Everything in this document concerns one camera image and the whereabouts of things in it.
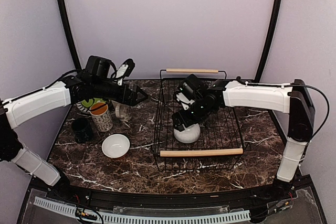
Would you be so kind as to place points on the green leaf-shaped dish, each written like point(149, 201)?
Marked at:
point(91, 102)

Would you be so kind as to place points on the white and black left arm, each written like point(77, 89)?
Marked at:
point(99, 79)

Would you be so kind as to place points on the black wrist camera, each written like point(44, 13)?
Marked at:
point(183, 100)
point(124, 71)

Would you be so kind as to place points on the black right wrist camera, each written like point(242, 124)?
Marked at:
point(183, 100)

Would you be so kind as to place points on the white bowl with black stripes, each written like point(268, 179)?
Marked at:
point(188, 135)

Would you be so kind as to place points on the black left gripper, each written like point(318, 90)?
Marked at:
point(132, 100)

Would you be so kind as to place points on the black wire dish rack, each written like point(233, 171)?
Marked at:
point(219, 146)

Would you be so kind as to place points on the white cup with black characters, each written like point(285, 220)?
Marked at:
point(101, 116)

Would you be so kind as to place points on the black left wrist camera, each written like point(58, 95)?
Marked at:
point(124, 71)

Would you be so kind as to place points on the orange bowl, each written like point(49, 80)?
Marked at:
point(115, 146)

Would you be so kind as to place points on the white slotted cable duct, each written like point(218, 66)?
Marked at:
point(144, 215)

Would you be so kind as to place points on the white plate with black stripes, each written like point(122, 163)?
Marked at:
point(82, 109)

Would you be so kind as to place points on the dark green cup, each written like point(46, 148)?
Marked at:
point(82, 130)

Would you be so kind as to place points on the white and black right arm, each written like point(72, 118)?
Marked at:
point(262, 108)

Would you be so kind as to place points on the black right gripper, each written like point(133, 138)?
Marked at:
point(188, 121)

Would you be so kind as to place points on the white mug with grey pattern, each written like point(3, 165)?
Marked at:
point(122, 111)

